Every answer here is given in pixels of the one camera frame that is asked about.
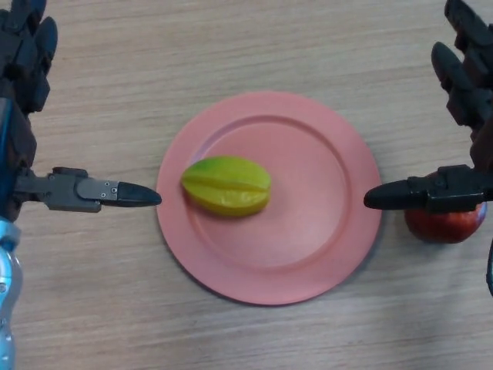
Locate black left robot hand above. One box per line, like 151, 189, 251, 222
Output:
0, 0, 163, 223

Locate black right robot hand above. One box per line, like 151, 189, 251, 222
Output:
364, 0, 493, 214

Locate yellow green starfruit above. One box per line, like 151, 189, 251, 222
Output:
180, 155, 272, 219

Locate pink round plate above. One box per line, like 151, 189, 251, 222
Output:
156, 90, 384, 306

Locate red apple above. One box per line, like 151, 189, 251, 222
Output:
404, 171, 487, 244

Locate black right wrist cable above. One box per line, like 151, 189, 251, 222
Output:
485, 238, 493, 298

